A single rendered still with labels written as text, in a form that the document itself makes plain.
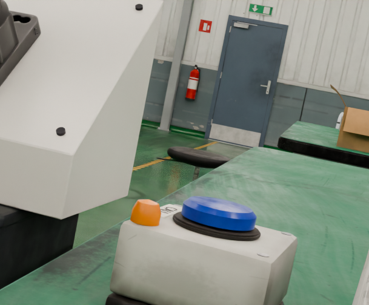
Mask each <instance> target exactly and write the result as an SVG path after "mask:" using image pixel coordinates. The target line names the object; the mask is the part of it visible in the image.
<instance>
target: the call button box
mask: <svg viewBox="0 0 369 305"><path fill-rule="evenodd" d="M160 209H161V219H160V222H159V226H145V225H140V224H137V223H134V222H132V221H131V220H127V221H124V222H123V224H122V226H121V229H120V233H119V238H118V245H117V248H116V255H115V260H114V265H113V270H112V275H111V280H110V290H111V291H112V292H113V293H112V294H110V295H109V296H108V297H107V299H106V302H105V305H284V302H283V301H282V300H283V298H284V297H285V296H286V294H287V290H288V285H289V282H290V276H291V271H292V268H293V262H294V257H295V254H296V248H297V245H298V240H297V238H296V237H295V236H294V235H293V234H290V233H288V232H281V231H276V230H273V229H269V228H265V227H262V226H257V225H255V227H254V229H253V230H250V231H235V230H229V229H222V228H216V227H212V226H208V225H204V224H201V223H198V222H195V221H193V220H190V219H188V218H186V217H184V216H183V215H182V214H181V211H182V206H181V205H171V204H168V205H165V206H162V207H160Z"/></svg>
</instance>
